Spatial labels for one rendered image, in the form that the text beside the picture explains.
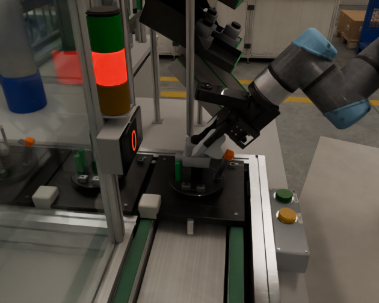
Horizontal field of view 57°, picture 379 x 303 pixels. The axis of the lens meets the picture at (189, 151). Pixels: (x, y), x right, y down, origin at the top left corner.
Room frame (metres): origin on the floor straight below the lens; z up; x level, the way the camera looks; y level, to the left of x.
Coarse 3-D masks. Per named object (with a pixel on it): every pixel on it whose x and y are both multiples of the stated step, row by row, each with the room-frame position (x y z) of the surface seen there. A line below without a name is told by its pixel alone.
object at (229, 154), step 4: (228, 152) 0.68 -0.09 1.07; (232, 152) 0.69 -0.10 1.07; (224, 156) 0.68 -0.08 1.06; (228, 156) 0.68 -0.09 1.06; (232, 156) 0.68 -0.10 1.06; (224, 160) 0.68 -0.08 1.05; (228, 160) 0.68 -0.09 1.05; (224, 164) 0.68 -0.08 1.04; (220, 168) 0.68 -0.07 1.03; (224, 168) 0.68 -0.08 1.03; (216, 172) 0.70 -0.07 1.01; (220, 172) 0.68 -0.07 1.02; (216, 176) 0.68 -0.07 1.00; (220, 176) 0.68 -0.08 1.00
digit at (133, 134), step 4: (132, 124) 0.52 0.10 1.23; (136, 124) 0.54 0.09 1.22; (132, 128) 0.52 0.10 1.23; (136, 128) 0.54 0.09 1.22; (132, 132) 0.52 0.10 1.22; (136, 132) 0.54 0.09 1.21; (132, 136) 0.51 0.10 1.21; (136, 136) 0.53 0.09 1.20; (132, 140) 0.51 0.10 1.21; (136, 140) 0.53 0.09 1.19; (132, 144) 0.51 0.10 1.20; (136, 144) 0.53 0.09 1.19; (132, 148) 0.51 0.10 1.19; (136, 148) 0.53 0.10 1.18; (132, 152) 0.50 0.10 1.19; (132, 156) 0.50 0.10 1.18
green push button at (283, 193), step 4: (276, 192) 0.66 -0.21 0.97; (280, 192) 0.66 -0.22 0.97; (284, 192) 0.66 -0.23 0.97; (288, 192) 0.66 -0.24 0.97; (276, 196) 0.65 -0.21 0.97; (280, 196) 0.64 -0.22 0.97; (284, 196) 0.64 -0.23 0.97; (288, 196) 0.64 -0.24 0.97; (280, 200) 0.64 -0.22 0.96; (284, 200) 0.64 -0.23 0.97; (288, 200) 0.64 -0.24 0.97
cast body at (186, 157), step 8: (192, 136) 0.70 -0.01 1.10; (200, 136) 0.70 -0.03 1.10; (192, 144) 0.68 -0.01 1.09; (184, 152) 0.70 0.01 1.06; (192, 152) 0.68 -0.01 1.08; (176, 160) 0.70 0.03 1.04; (184, 160) 0.68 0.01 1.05; (192, 160) 0.68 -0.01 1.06; (200, 160) 0.67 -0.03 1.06; (208, 160) 0.67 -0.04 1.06
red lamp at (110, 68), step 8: (96, 56) 0.50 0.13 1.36; (104, 56) 0.50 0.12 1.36; (112, 56) 0.50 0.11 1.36; (120, 56) 0.51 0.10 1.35; (96, 64) 0.50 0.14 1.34; (104, 64) 0.50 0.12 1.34; (112, 64) 0.50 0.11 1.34; (120, 64) 0.51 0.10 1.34; (96, 72) 0.50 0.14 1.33; (104, 72) 0.50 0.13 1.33; (112, 72) 0.50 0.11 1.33; (120, 72) 0.51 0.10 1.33; (96, 80) 0.51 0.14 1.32; (104, 80) 0.50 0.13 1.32; (112, 80) 0.50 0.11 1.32; (120, 80) 0.50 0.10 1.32
